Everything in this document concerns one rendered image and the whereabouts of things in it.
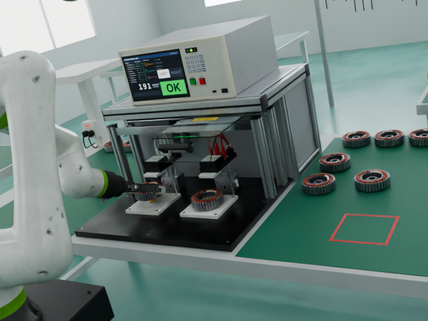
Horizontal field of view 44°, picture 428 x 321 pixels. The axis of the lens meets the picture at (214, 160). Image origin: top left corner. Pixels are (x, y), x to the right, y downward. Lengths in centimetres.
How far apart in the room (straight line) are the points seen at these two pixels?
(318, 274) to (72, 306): 62
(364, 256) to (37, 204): 82
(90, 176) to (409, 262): 93
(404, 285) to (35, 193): 87
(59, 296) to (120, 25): 754
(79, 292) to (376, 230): 82
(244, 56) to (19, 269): 104
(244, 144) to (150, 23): 755
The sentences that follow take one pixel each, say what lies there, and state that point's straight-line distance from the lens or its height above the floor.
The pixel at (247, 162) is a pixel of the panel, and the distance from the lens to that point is 195.
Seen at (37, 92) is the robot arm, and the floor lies 135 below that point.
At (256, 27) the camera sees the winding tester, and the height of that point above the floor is 129.
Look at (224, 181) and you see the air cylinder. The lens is 187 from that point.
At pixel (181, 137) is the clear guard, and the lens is 161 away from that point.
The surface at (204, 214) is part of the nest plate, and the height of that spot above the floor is 78.
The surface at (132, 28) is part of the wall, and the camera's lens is 898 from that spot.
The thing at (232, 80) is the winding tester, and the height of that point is 117.
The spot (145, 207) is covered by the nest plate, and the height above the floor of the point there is 78.
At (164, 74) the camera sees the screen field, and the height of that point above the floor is 122.
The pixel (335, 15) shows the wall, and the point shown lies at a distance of 820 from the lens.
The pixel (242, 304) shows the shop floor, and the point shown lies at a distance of 263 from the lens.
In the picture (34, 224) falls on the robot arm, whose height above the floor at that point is 110.
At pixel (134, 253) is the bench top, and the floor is 73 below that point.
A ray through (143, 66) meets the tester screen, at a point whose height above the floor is 125.
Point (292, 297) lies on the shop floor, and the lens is 261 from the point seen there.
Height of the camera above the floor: 151
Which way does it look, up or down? 19 degrees down
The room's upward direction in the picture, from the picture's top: 13 degrees counter-clockwise
